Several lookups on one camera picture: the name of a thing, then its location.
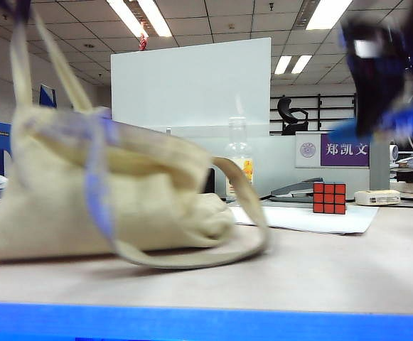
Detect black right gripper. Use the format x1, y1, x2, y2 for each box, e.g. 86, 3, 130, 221
340, 16, 412, 139

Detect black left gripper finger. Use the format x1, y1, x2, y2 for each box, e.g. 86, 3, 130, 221
12, 0, 33, 23

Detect beige canvas tote bag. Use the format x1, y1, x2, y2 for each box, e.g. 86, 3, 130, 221
0, 6, 269, 269

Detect black shelf rack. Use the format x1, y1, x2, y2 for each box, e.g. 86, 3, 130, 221
269, 93, 357, 136

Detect purple and white name sign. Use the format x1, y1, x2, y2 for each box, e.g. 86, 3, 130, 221
294, 131, 370, 168

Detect gray metal bookend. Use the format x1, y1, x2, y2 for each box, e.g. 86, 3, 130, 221
369, 134, 413, 207

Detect long ceiling light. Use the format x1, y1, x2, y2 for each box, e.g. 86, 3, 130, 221
274, 55, 292, 75
136, 0, 173, 38
106, 0, 149, 38
305, 0, 353, 31
291, 55, 313, 75

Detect white power adapter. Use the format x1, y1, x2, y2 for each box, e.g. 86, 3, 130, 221
354, 190, 402, 206

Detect blue triangular trophy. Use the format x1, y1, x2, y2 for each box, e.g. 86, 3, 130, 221
38, 84, 58, 107

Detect black office chair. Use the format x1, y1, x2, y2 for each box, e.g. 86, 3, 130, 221
277, 97, 309, 136

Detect red-faced Rubik's cube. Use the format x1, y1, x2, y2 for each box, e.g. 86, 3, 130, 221
312, 182, 348, 215

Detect frosted glass desk partition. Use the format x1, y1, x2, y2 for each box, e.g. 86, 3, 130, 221
166, 134, 370, 200

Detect gray stapler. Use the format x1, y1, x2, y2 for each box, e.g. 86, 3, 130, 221
270, 177, 324, 203

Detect white paper sheet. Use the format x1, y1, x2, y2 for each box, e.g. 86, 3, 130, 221
229, 204, 380, 235

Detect clear plastic drink bottle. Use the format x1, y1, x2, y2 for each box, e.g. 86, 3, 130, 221
225, 117, 255, 200

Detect black flat screen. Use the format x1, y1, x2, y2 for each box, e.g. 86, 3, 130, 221
205, 168, 217, 195

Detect white board panel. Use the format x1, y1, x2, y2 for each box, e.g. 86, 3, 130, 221
110, 37, 272, 138

